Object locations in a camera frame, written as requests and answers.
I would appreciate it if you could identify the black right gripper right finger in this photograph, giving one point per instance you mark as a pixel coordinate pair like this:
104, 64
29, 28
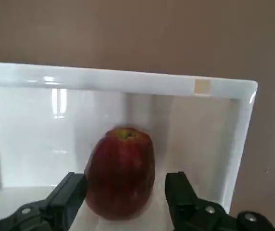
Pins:
188, 209

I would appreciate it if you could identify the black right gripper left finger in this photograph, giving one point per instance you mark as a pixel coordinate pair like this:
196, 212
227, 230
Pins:
55, 211

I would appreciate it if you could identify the red apple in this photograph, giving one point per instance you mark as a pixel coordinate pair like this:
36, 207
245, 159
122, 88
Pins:
120, 173

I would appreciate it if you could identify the white plastic box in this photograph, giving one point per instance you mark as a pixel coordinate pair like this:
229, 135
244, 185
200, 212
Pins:
31, 120

